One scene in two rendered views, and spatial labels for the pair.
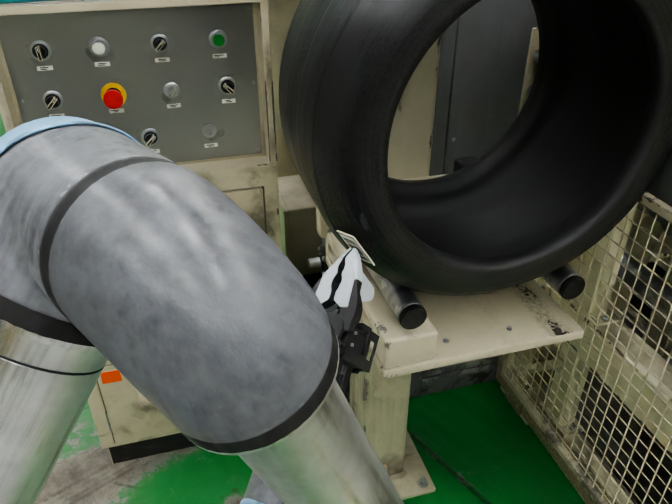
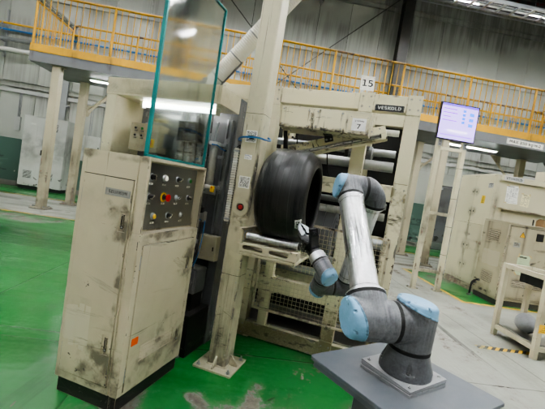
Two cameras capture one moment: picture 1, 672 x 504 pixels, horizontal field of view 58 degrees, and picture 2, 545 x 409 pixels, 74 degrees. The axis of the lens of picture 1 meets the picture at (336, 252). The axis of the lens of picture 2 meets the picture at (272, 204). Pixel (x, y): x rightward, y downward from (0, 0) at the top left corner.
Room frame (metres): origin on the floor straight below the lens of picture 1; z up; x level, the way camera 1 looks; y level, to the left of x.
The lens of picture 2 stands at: (-0.27, 1.74, 1.23)
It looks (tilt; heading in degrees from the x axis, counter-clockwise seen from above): 3 degrees down; 304
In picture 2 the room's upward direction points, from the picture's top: 9 degrees clockwise
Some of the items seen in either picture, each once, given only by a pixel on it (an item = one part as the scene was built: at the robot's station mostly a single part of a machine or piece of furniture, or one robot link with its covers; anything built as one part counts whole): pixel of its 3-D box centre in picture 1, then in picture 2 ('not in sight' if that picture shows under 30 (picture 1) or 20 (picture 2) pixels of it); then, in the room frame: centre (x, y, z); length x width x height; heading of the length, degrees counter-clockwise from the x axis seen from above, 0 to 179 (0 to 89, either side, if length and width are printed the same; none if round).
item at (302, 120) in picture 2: not in sight; (326, 123); (0.90, -0.52, 1.71); 0.61 x 0.25 x 0.15; 16
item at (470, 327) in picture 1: (443, 292); (275, 254); (0.94, -0.20, 0.80); 0.37 x 0.36 x 0.02; 106
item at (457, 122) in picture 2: not in sight; (457, 122); (0.67, -4.28, 2.60); 0.60 x 0.05 x 0.55; 38
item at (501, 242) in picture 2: not in sight; (517, 264); (-0.41, -5.09, 0.62); 0.91 x 0.58 x 1.25; 38
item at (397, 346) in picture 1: (374, 287); (269, 251); (0.90, -0.07, 0.84); 0.36 x 0.09 x 0.06; 16
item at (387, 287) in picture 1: (376, 259); (272, 240); (0.90, -0.07, 0.90); 0.35 x 0.05 x 0.05; 16
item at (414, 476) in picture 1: (375, 460); (220, 360); (1.18, -0.11, 0.02); 0.27 x 0.27 x 0.04; 16
